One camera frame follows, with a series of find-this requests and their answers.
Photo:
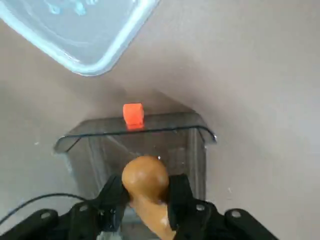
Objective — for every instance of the smooth brown toy drumstick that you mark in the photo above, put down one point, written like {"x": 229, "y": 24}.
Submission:
{"x": 146, "y": 180}

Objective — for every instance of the clear plastic container lid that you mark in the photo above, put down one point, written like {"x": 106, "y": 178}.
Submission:
{"x": 75, "y": 32}

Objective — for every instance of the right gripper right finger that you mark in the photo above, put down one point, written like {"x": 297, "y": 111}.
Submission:
{"x": 200, "y": 220}

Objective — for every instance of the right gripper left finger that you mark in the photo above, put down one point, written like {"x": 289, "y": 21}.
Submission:
{"x": 75, "y": 220}

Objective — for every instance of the clear brown drawer red knob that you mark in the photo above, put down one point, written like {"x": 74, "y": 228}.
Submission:
{"x": 100, "y": 150}

